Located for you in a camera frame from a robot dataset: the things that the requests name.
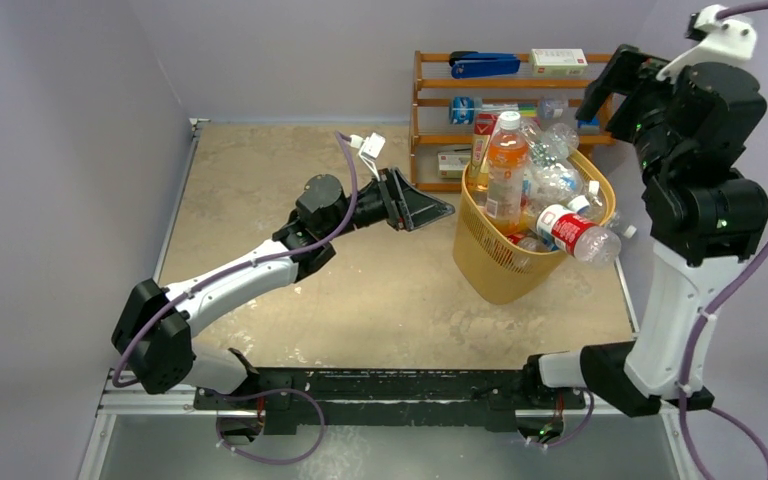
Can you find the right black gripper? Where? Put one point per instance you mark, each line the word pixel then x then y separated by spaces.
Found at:
pixel 627 92

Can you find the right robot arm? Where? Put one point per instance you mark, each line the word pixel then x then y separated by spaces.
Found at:
pixel 707 219

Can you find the coloured marker pack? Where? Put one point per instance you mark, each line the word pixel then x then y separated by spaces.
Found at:
pixel 525 109

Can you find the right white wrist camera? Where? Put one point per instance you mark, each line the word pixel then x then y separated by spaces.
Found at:
pixel 730 41

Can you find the orange label bottle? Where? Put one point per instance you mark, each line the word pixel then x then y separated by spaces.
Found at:
pixel 506 163

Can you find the red label bottle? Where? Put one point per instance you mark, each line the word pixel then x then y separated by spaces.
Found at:
pixel 579 237

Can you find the wooden shelf rack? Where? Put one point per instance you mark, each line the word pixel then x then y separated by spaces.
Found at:
pixel 434 89

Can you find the white green box top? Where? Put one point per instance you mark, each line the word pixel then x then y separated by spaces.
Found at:
pixel 558 62

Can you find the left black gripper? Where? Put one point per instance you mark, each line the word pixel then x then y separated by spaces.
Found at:
pixel 403 206

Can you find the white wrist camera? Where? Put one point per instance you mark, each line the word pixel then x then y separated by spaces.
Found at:
pixel 368 150
pixel 730 41

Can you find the aluminium frame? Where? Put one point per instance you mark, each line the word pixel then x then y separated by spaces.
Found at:
pixel 156 329

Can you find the brown tea bottle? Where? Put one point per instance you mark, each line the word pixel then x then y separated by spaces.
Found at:
pixel 476 176

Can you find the white box lower shelf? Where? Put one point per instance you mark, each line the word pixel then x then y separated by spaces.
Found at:
pixel 451 164

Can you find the small clear jar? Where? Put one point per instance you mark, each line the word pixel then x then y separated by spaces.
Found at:
pixel 551 108

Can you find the white label bottle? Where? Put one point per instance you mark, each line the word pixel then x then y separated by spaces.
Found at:
pixel 558 183

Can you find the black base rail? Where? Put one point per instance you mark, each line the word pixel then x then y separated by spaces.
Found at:
pixel 504 400

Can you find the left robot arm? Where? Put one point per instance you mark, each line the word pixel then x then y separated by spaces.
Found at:
pixel 155 331

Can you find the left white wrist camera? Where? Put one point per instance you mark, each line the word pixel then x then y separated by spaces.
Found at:
pixel 368 150

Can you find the blue stapler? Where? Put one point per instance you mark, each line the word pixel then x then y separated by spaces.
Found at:
pixel 473 64

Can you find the yellow plastic bin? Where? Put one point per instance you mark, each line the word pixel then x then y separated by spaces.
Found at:
pixel 502 268

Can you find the blue tape roll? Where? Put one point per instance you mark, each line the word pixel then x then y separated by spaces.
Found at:
pixel 463 110

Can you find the small blue box shelf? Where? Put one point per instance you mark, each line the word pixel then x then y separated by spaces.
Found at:
pixel 589 127

